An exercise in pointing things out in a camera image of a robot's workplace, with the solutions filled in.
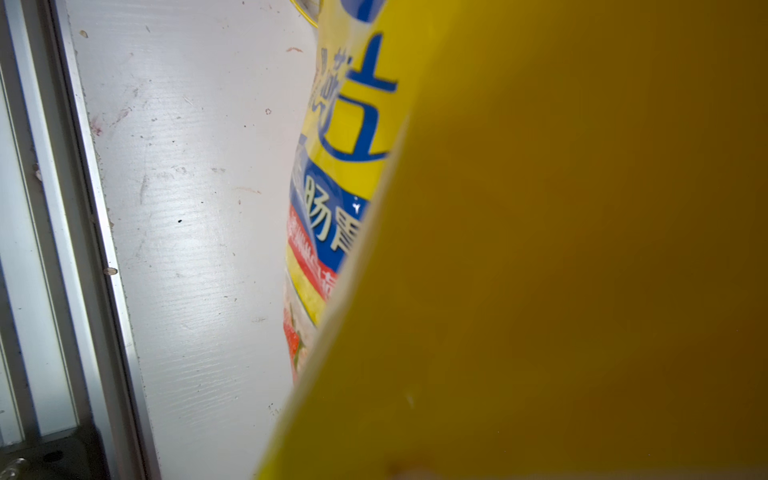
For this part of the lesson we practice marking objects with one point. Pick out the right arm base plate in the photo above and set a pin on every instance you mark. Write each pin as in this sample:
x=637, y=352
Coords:
x=72, y=454

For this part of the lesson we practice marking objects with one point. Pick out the aluminium frame rail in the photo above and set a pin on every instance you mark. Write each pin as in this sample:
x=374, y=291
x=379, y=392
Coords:
x=67, y=352

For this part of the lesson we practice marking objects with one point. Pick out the yellow oats bag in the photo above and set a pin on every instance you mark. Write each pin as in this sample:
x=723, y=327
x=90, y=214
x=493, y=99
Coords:
x=528, y=240

